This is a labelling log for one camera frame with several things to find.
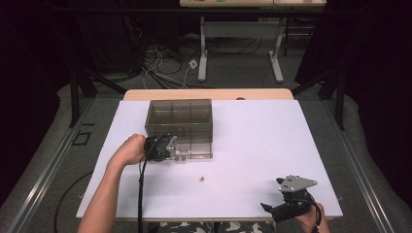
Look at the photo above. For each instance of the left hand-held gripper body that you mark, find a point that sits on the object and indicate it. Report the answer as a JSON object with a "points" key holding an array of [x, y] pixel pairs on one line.
{"points": [[160, 147]]}

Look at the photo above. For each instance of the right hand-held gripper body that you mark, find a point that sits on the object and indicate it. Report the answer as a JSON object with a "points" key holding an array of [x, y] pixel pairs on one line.
{"points": [[294, 183]]}

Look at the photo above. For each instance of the transparent grey drawer box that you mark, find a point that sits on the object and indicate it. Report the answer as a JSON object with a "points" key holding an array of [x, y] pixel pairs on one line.
{"points": [[178, 115]]}

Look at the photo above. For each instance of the transparent grey drawer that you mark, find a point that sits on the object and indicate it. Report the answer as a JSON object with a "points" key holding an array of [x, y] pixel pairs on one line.
{"points": [[197, 147]]}

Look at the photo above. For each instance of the person's left hand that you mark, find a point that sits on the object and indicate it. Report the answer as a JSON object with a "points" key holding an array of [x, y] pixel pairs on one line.
{"points": [[129, 152]]}

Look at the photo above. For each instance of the person's right hand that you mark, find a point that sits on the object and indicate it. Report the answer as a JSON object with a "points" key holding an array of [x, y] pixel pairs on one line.
{"points": [[312, 224]]}

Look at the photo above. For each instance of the white table board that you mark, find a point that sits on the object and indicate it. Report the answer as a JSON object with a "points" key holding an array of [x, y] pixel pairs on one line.
{"points": [[252, 145]]}

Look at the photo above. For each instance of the light wooden table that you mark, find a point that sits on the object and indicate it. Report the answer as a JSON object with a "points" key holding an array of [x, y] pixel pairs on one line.
{"points": [[207, 94]]}

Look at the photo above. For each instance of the camouflage pants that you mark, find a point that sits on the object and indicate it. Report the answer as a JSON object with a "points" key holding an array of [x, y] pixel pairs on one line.
{"points": [[194, 227]]}

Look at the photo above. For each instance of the black metal stand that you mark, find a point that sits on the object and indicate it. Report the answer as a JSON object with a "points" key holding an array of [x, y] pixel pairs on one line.
{"points": [[75, 97], [339, 100]]}

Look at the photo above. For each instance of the dark curtain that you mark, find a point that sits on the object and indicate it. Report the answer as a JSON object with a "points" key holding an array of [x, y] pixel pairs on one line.
{"points": [[29, 81], [379, 81]]}

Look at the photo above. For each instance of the black horizontal bar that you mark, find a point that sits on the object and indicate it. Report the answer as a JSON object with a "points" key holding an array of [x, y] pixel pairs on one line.
{"points": [[129, 11]]}

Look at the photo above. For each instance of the light desk with white legs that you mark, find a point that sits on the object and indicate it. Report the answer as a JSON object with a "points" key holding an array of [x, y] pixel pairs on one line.
{"points": [[239, 29]]}

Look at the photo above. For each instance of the aluminium floor rail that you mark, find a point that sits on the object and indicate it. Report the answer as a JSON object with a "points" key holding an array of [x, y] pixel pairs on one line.
{"points": [[48, 165], [359, 168]]}

